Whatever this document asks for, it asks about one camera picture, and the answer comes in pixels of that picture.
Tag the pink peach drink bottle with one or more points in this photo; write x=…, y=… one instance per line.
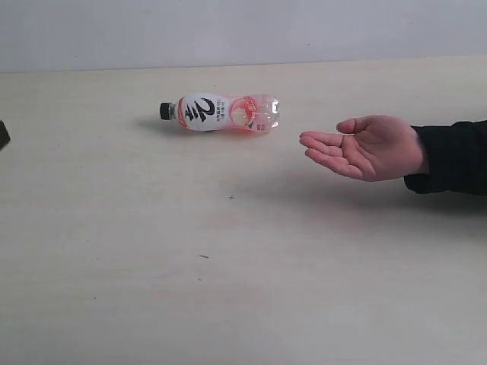
x=203, y=112

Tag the open person's hand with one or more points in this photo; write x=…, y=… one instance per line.
x=368, y=148

